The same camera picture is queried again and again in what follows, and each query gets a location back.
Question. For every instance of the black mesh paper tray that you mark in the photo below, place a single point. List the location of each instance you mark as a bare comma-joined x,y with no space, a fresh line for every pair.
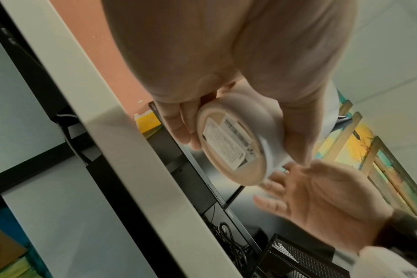
291,258

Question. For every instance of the yellow paper scrap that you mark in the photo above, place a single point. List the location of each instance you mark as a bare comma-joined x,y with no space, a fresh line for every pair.
148,122

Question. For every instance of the person's right hand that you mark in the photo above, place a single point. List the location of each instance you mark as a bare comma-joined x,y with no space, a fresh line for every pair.
332,206

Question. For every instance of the white desk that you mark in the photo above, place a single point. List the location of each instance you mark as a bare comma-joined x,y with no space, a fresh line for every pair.
126,163

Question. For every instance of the person's left hand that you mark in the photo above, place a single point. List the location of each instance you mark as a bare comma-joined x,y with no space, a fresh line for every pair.
212,40

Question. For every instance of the white paper cup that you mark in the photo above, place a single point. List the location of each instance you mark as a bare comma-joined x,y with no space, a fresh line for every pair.
256,114

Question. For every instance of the black pens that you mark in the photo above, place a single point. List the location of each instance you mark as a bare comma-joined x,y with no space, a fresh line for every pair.
344,120

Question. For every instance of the brown cardboard box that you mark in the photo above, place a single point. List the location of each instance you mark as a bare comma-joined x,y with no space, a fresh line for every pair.
2,249

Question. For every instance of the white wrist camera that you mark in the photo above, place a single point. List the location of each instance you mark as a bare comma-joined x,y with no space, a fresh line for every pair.
383,263

